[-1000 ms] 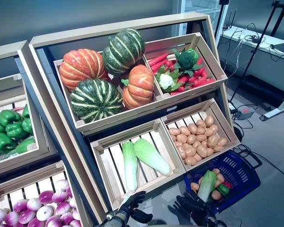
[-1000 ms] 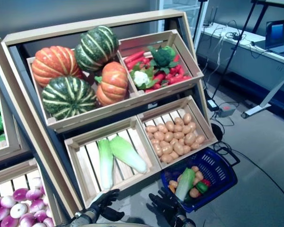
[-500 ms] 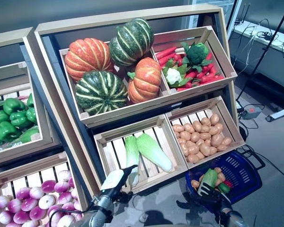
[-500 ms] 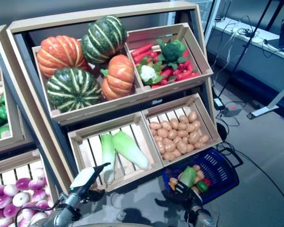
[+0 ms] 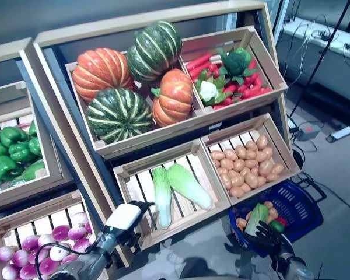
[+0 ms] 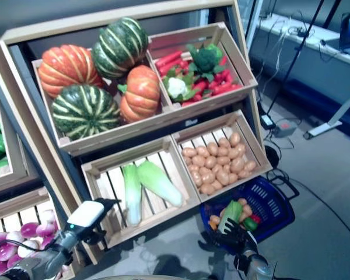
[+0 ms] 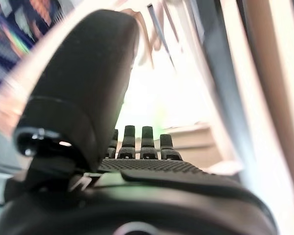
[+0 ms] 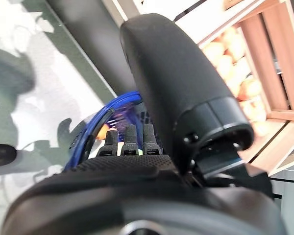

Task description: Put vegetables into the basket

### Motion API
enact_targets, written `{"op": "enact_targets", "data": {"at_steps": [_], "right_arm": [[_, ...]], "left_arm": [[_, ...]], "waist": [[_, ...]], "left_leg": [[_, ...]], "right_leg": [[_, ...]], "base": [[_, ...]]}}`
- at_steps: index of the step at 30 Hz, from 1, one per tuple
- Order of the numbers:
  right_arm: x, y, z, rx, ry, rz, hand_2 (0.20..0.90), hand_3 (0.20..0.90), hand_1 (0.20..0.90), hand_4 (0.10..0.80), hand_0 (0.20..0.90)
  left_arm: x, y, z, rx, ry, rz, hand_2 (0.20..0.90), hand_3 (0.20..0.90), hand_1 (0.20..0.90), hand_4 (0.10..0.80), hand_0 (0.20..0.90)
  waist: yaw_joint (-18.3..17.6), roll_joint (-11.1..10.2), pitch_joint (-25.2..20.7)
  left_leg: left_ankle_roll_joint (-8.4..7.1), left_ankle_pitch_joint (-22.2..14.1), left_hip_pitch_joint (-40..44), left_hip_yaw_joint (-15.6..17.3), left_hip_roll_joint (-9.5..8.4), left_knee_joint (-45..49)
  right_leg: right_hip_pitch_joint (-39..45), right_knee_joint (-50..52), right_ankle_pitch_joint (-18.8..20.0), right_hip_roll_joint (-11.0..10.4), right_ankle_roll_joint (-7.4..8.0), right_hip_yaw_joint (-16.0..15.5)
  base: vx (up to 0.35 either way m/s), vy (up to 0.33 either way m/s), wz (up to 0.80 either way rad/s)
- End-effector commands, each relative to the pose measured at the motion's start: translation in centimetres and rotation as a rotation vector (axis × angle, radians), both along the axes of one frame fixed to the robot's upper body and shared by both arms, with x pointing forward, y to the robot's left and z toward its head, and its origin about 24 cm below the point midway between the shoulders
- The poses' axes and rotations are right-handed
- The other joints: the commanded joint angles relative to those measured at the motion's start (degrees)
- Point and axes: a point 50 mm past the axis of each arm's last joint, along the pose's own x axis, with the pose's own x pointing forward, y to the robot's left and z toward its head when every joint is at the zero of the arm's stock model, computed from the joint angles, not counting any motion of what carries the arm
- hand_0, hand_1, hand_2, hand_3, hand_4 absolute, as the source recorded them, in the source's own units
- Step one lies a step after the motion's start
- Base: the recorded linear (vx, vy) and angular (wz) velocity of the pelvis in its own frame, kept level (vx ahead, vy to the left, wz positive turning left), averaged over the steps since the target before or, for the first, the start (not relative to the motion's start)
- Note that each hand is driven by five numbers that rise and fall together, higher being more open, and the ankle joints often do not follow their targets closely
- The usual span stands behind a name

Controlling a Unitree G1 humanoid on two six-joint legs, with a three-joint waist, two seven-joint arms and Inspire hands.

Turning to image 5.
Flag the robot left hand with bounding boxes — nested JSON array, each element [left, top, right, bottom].
[[103, 200, 157, 249]]

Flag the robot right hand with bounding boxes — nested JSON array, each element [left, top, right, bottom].
[[244, 220, 290, 258]]

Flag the blue plastic shopping basket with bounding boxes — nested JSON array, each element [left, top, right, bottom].
[[227, 171, 327, 259]]

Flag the napa cabbage small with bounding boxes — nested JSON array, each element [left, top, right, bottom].
[[244, 203, 270, 236]]

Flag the wooden crate with cabbages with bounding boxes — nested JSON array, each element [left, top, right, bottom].
[[113, 139, 232, 251]]

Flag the wooden crate with onions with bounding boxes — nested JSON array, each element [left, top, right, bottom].
[[0, 189, 113, 280]]

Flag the wooden crate with pumpkins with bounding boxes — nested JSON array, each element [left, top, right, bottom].
[[65, 50, 211, 160]]

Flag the wooden crate with peppers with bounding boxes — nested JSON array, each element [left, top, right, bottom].
[[0, 80, 64, 204]]

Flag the wooden crate with potatoes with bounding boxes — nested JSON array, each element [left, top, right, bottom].
[[200, 113, 302, 207]]

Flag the green pumpkin pale stripes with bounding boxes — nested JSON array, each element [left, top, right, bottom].
[[86, 87, 154, 144]]

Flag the large wooden display rack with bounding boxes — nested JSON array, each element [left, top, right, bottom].
[[33, 0, 294, 268]]

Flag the grey box red button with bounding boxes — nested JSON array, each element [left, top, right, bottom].
[[296, 124, 321, 142]]

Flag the tall orange pumpkin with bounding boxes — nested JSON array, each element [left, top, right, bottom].
[[150, 69, 194, 128]]

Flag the white metal stand foot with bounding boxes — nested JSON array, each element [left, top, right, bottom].
[[326, 116, 350, 144]]

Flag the wide orange pumpkin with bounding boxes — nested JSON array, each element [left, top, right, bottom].
[[72, 48, 135, 103]]

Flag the white cauliflower with leaves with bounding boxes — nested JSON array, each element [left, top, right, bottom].
[[194, 71, 232, 106]]

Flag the dark green striped pumpkin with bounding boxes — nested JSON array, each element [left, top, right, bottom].
[[126, 20, 183, 85]]

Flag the green broccoli head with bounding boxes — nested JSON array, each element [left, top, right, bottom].
[[216, 47, 257, 86]]

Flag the wooden crate with carrots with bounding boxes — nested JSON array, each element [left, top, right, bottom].
[[180, 25, 289, 113]]

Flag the black tripod stand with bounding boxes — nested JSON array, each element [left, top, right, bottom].
[[288, 0, 350, 117]]

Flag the white counter cabinet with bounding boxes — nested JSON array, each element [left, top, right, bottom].
[[279, 16, 350, 86]]

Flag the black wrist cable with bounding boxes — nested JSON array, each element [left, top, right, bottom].
[[34, 242, 97, 280]]

